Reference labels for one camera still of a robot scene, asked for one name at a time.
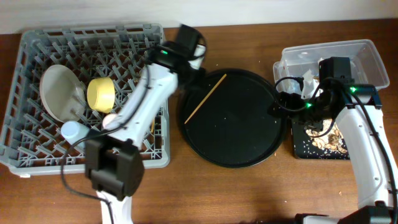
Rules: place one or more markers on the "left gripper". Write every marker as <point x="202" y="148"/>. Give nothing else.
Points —
<point x="194" y="81"/>

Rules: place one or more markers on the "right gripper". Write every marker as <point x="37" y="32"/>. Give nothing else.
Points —
<point x="282" y="100"/>

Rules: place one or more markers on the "wooden chopstick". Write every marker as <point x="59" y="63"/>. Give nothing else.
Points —
<point x="152" y="127"/>
<point x="205" y="98"/>

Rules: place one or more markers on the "food scraps pile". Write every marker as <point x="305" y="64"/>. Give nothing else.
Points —
<point x="329" y="139"/>

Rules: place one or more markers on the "pink plastic cup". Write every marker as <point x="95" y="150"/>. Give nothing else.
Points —
<point x="110" y="122"/>

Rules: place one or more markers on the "yellow bowl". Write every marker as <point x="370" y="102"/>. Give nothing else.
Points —
<point x="101" y="94"/>

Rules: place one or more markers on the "grey ceramic plate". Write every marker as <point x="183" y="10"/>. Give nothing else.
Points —
<point x="62" y="94"/>

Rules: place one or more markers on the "light blue plastic cup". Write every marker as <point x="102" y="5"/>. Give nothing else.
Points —
<point x="72" y="131"/>

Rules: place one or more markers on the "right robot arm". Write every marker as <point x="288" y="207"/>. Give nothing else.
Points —
<point x="356" y="109"/>

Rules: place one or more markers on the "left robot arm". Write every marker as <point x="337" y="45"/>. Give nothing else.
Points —
<point x="113" y="162"/>

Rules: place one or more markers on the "clear plastic waste bin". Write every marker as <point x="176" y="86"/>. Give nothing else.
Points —
<point x="366" y="64"/>

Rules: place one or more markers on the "grey plastic dishwasher rack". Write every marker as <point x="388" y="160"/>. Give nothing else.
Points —
<point x="31" y="139"/>

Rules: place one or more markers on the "black rectangular tray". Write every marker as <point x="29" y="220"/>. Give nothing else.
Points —
<point x="303" y="149"/>

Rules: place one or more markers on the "round black serving tray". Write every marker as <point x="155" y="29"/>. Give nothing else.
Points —
<point x="232" y="128"/>

